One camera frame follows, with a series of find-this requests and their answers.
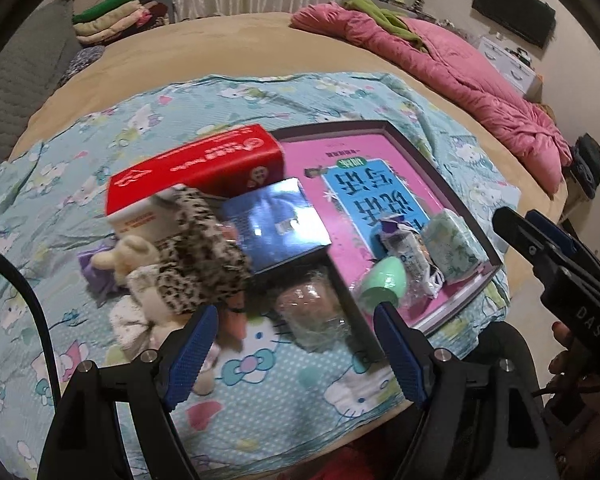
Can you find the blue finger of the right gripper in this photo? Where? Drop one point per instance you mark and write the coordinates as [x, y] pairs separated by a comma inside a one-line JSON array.
[[568, 245]]

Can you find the white floral scrunchie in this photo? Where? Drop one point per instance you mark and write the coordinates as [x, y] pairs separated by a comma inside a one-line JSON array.
[[141, 320]]

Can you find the grey quilted headboard cushion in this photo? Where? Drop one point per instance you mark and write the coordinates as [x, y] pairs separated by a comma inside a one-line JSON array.
[[31, 66]]

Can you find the dark tray with pink book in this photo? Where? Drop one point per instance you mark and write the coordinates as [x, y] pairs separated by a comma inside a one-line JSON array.
[[354, 174]]

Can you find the pink sponge roll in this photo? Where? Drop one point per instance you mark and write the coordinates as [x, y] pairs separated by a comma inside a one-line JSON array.
[[235, 309]]

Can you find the green egg sponge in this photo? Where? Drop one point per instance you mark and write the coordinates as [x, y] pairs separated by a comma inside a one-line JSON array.
[[385, 283]]

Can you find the red white tissue box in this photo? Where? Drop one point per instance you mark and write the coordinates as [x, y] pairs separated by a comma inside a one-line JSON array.
[[140, 200]]

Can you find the tan bed sheet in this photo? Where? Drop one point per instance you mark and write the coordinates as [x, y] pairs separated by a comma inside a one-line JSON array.
[[247, 45]]

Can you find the cream plush bunny purple bow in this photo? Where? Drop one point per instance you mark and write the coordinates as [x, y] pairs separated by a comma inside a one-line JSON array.
[[106, 267]]

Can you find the black bag on floor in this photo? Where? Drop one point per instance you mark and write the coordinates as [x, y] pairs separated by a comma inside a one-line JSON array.
[[585, 164]]

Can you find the white drawer cabinet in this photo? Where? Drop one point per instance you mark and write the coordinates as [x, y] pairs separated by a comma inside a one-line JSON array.
[[524, 80]]

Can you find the leopard print scrunchie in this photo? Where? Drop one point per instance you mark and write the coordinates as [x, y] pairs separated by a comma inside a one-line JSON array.
[[199, 265]]

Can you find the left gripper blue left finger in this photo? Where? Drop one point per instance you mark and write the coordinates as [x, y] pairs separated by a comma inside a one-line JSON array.
[[182, 355]]

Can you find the right hand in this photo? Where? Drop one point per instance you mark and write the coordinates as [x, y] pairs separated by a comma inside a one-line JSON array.
[[566, 362]]

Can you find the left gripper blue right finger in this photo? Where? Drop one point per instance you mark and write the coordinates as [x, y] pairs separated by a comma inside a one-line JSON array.
[[408, 352]]

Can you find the green garment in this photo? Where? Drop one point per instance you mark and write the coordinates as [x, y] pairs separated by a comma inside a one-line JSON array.
[[388, 21]]

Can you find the green floral tissue pack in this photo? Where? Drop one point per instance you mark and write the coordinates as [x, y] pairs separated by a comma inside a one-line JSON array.
[[452, 247]]

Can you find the pink quilted duvet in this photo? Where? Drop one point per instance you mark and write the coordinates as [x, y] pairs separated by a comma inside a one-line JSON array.
[[459, 72]]

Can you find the clear bag pink puff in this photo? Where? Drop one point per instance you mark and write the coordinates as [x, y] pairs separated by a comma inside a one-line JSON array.
[[312, 310]]

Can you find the black wall television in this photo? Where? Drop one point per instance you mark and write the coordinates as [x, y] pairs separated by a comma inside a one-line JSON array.
[[532, 20]]

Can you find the hello kitty blue cloth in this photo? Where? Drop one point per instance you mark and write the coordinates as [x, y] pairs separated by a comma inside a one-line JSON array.
[[273, 404]]

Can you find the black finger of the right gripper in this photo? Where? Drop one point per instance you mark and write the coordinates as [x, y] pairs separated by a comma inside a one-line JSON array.
[[527, 240]]

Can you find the folded clothes stack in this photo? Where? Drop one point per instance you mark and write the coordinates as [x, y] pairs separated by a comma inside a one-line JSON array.
[[111, 20]]

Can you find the small snack packet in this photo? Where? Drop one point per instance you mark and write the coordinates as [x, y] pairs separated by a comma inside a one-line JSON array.
[[402, 240]]

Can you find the dark blue glossy box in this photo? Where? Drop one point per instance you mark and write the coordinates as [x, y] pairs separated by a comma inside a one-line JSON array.
[[277, 225]]

